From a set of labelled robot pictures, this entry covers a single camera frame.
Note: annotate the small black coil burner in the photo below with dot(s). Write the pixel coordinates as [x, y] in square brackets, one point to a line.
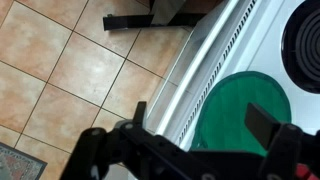
[306, 50]

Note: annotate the round green quilted towel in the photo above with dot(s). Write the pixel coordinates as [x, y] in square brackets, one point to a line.
[233, 106]

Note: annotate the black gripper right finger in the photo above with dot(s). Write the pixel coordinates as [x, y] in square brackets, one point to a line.
[261, 125]

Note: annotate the black metal stand leg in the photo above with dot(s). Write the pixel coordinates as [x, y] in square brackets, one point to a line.
[133, 21]

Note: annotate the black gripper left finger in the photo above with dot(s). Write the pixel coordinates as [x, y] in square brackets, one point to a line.
[140, 115]

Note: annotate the patterned floor rug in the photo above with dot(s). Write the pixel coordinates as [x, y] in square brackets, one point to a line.
[20, 165]

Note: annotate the white electric stove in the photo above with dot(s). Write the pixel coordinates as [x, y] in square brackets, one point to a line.
[266, 53]

